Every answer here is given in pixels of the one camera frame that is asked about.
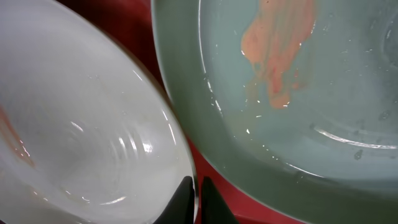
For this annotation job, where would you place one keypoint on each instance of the red plastic tray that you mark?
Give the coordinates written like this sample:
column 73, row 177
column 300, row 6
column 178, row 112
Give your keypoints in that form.
column 130, row 23

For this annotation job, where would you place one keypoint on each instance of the white plate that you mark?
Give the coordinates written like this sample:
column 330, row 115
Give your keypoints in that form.
column 86, row 133

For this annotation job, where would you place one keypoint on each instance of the light green plate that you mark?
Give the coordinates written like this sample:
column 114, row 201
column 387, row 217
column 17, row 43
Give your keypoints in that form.
column 293, row 102

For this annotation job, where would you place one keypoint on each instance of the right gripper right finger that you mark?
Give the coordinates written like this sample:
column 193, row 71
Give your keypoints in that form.
column 214, row 209

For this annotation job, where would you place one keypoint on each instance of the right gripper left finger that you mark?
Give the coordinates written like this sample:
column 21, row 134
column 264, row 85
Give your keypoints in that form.
column 180, row 209

